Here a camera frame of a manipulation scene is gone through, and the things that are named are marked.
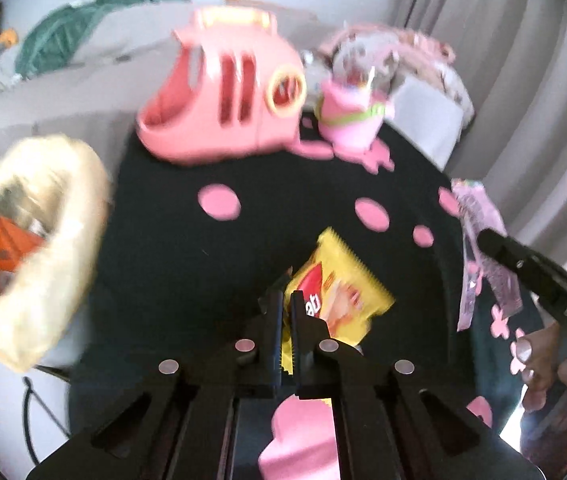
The pale pink snack packet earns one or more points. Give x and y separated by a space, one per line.
473 210

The green blanket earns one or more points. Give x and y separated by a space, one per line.
63 35

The grey covered sofa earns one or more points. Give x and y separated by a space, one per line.
88 97

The orange snack packet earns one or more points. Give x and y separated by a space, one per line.
3 250

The grey orange plush toy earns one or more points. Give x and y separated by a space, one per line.
6 38

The pink plastic toy basket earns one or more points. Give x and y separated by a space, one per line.
203 110

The yellow red snack packet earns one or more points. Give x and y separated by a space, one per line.
343 300

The pink patterned blanket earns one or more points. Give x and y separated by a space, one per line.
428 55

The yellow plastic bag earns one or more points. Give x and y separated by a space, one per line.
76 210

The pink toy cup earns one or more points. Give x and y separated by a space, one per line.
346 125

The person's right hand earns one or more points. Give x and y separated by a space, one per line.
533 390

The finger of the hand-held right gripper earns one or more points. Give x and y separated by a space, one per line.
513 260

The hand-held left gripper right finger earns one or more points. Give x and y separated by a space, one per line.
308 355

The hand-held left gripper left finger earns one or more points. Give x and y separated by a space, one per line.
271 350

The pale grey curtain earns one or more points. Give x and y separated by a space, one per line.
513 85

